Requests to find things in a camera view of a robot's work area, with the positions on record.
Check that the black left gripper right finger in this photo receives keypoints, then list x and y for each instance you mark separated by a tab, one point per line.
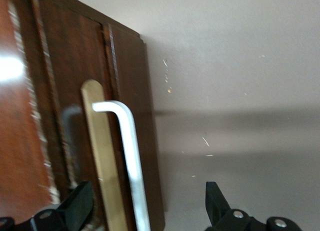
216	206

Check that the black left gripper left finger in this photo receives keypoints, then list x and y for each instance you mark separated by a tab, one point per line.
75	206

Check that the dark brown wooden cabinet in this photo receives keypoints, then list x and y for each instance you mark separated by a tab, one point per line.
15	141

